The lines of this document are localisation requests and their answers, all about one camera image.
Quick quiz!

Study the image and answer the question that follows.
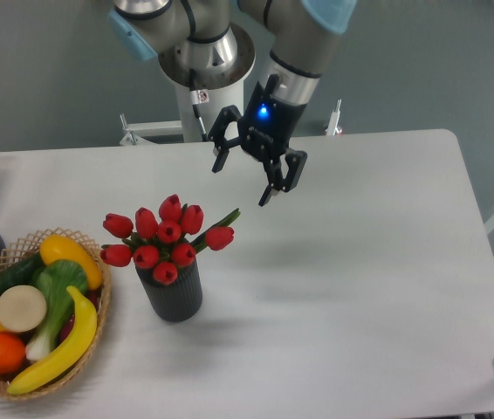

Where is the green cucumber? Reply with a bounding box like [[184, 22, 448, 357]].
[[0, 253, 45, 297]]

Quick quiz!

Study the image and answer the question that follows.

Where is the beige round radish slice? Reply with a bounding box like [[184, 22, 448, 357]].
[[0, 285, 47, 333]]

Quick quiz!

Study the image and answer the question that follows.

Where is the green bok choy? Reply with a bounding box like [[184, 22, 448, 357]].
[[26, 259, 88, 363]]

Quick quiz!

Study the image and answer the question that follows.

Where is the woven wicker basket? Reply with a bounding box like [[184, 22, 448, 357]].
[[0, 226, 113, 402]]

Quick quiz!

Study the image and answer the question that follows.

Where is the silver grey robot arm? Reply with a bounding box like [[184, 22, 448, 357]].
[[108, 1, 355, 203]]

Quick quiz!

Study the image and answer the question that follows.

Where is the dark grey ribbed vase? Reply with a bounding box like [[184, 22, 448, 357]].
[[136, 262, 202, 323]]

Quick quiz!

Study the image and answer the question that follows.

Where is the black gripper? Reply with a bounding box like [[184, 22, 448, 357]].
[[208, 80, 308, 207]]

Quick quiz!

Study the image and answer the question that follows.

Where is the orange fruit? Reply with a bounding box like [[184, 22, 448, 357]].
[[0, 333, 25, 375]]

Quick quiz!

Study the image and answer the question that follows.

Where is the red tulip bouquet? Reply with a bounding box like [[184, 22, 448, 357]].
[[100, 194, 240, 286]]

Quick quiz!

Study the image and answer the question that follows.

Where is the yellow banana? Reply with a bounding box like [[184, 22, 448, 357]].
[[6, 285, 98, 395]]

